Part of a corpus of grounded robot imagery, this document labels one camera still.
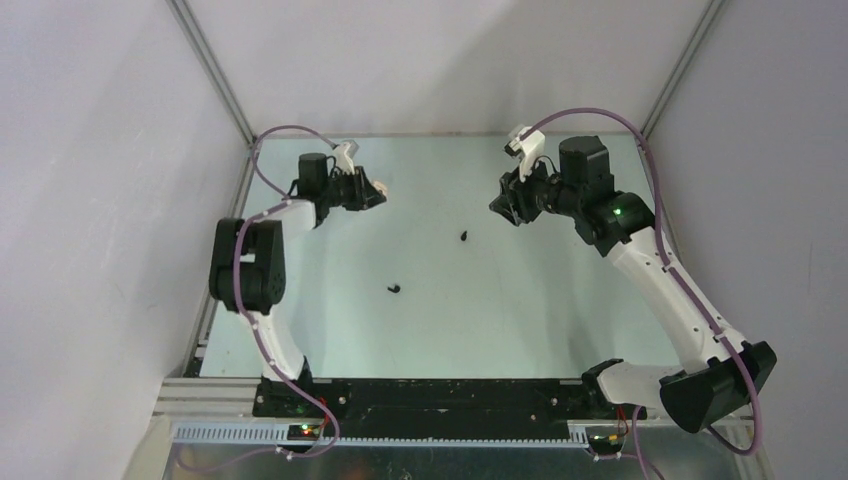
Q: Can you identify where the aluminium frame rail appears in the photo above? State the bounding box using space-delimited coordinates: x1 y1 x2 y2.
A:
154 378 619 447

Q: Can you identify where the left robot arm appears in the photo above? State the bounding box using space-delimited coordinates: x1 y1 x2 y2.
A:
209 148 388 417

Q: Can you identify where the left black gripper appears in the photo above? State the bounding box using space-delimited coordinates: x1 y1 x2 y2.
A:
320 166 385 212

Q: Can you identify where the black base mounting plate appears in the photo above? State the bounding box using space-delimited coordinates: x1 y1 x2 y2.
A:
252 378 634 441

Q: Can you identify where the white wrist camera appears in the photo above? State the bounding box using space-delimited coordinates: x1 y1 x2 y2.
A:
504 125 545 182
333 140 359 175

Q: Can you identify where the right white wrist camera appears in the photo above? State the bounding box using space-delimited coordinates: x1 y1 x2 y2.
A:
504 125 545 182

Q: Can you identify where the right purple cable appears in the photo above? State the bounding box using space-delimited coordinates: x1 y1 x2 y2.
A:
523 107 764 480

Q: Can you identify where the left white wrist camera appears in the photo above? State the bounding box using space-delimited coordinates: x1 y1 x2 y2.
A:
333 140 359 175

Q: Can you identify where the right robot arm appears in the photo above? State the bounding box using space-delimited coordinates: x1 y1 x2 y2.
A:
489 132 777 433

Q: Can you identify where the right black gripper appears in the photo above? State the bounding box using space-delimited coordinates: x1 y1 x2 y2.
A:
489 152 582 227

